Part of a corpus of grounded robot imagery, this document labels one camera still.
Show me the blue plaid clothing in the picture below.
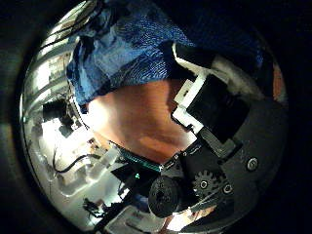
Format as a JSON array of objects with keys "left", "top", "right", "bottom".
[{"left": 65, "top": 0, "right": 265, "bottom": 115}]

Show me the black box with green light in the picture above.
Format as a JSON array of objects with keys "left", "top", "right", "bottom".
[{"left": 110, "top": 162, "right": 161, "bottom": 199}]

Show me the thin black cable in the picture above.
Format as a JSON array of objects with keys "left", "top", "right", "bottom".
[{"left": 52, "top": 146, "right": 102, "bottom": 175}]

